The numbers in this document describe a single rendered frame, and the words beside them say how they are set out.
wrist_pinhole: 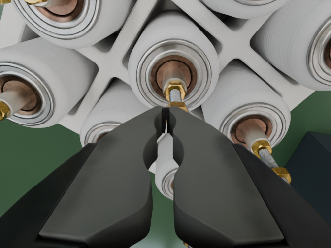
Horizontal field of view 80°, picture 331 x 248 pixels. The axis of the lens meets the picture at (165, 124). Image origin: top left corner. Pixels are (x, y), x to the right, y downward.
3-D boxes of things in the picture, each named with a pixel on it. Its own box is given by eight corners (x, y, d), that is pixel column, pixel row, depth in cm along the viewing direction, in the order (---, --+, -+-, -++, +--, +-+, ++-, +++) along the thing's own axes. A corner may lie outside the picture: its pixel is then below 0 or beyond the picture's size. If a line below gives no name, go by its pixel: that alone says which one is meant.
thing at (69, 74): (60, 77, 40) (-10, 126, 24) (51, 23, 34) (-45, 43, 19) (109, 83, 40) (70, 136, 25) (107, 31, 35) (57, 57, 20)
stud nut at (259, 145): (261, 137, 20) (264, 142, 20) (273, 144, 21) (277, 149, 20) (247, 150, 21) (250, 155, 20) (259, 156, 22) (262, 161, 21)
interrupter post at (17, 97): (13, 103, 23) (-9, 117, 20) (7, 82, 21) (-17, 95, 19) (35, 105, 23) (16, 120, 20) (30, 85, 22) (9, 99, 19)
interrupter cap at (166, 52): (148, 25, 18) (148, 26, 17) (224, 53, 19) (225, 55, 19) (129, 97, 22) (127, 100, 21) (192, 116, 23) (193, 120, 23)
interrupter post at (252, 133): (249, 117, 23) (260, 134, 20) (264, 126, 23) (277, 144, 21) (235, 132, 24) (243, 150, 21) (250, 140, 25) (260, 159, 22)
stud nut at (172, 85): (172, 76, 17) (173, 79, 16) (188, 86, 17) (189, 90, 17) (160, 94, 18) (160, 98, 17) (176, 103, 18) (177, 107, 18)
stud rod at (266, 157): (254, 133, 22) (288, 188, 16) (261, 137, 22) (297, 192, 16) (248, 139, 22) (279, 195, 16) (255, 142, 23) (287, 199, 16)
